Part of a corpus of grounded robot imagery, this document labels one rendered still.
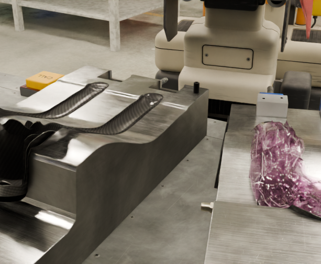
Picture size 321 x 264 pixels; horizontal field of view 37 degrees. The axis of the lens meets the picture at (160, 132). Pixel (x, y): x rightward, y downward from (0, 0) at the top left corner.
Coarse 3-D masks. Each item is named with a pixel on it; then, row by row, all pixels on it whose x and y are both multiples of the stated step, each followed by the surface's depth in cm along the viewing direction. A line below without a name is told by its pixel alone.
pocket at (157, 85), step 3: (159, 81) 86; (153, 84) 85; (156, 84) 86; (159, 84) 87; (150, 87) 84; (153, 87) 85; (156, 87) 86; (159, 87) 87; (162, 87) 87; (162, 90) 87; (165, 90) 87; (168, 90) 86; (171, 90) 86; (174, 90) 86
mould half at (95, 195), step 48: (48, 96) 81; (96, 96) 81; (192, 96) 80; (96, 144) 56; (144, 144) 65; (192, 144) 81; (48, 192) 55; (96, 192) 57; (144, 192) 68; (0, 240) 52; (48, 240) 52; (96, 240) 59
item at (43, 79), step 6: (42, 72) 105; (48, 72) 105; (30, 78) 102; (36, 78) 102; (42, 78) 102; (48, 78) 102; (54, 78) 102; (30, 84) 102; (36, 84) 101; (42, 84) 100; (48, 84) 100
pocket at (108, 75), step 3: (105, 72) 90; (108, 72) 91; (111, 72) 91; (99, 75) 89; (102, 75) 89; (105, 75) 90; (108, 75) 91; (111, 75) 92; (102, 78) 90; (105, 78) 91; (108, 78) 92; (111, 78) 92; (114, 78) 92; (117, 81) 91; (120, 81) 91
